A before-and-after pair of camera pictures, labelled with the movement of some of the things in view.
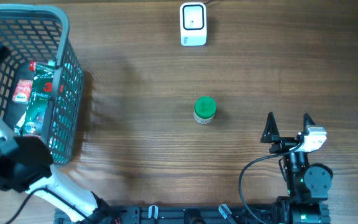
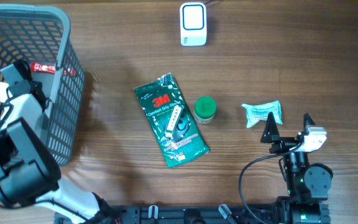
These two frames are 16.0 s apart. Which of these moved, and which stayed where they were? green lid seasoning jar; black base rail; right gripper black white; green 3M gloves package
Moved: green 3M gloves package
Stayed: black base rail; right gripper black white; green lid seasoning jar
